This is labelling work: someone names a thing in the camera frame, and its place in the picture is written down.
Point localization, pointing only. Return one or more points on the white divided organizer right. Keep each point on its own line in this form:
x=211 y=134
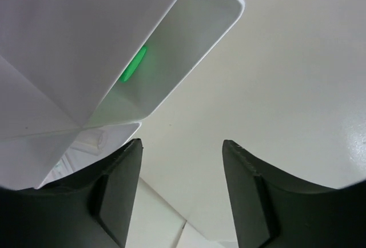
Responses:
x=61 y=59

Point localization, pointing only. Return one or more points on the green highlighter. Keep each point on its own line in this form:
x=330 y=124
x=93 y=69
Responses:
x=133 y=65

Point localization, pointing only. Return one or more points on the white divided organizer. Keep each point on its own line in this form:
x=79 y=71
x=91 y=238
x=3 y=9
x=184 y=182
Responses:
x=61 y=59
x=33 y=161

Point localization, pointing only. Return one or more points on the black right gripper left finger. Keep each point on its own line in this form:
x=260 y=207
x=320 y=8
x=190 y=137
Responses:
x=89 y=208

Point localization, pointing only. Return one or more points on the white divided organizer left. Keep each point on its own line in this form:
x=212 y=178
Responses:
x=33 y=161

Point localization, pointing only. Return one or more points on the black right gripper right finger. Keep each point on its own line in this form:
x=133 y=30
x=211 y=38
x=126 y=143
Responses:
x=272 y=208

